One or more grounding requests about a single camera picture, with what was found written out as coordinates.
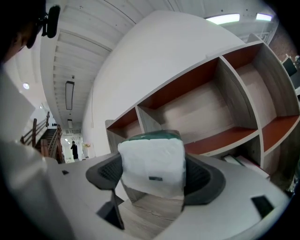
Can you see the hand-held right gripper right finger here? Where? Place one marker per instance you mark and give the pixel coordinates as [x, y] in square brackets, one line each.
[234, 211]

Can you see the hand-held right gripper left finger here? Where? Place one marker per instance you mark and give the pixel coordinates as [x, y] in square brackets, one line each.
[77, 189]

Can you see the white box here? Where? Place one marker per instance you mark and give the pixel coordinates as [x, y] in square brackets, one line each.
[152, 161]

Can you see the wooden shelf unit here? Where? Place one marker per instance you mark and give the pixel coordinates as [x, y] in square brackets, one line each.
[199, 110]

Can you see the grey wooden desk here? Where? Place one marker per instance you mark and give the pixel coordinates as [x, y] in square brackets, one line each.
[150, 218]

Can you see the white vase with flowers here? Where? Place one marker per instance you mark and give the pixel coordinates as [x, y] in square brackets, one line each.
[86, 146]

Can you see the pink book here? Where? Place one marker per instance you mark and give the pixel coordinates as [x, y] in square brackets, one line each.
[254, 168]

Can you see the wooden staircase railing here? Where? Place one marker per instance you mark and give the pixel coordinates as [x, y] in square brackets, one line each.
[52, 145]

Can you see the short ceiling light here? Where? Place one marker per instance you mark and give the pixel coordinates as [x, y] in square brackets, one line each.
[70, 123]

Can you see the long black ceiling light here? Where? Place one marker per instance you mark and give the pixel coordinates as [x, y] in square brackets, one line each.
[69, 95]

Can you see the round ceiling light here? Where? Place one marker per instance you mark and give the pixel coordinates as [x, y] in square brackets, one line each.
[26, 86]

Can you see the black computer monitor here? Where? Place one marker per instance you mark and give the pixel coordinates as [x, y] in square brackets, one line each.
[289, 66]

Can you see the person's face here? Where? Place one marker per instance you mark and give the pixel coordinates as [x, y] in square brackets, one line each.
[22, 41]

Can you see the rectangular ceiling panel light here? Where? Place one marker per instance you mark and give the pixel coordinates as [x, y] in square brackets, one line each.
[264, 16]
[222, 18]

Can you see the black head-worn camera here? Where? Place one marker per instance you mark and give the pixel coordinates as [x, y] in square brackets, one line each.
[51, 21]

